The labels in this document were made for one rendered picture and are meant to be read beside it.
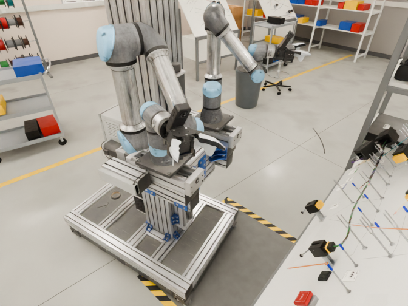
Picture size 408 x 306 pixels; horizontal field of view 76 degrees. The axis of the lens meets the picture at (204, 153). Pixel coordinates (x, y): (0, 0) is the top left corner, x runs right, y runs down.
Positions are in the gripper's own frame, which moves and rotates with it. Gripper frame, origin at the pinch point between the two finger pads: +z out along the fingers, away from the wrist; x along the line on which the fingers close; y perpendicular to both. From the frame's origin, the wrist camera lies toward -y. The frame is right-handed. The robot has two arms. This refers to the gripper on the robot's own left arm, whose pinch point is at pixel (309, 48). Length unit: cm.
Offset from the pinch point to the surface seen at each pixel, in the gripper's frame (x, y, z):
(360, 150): 50, 34, 26
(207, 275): 77, 149, -55
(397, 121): 7, 45, 69
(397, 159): 72, 19, 28
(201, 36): -355, 121, -98
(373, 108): 23, 24, 38
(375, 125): 14, 44, 51
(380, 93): 22.2, 15.1, 38.7
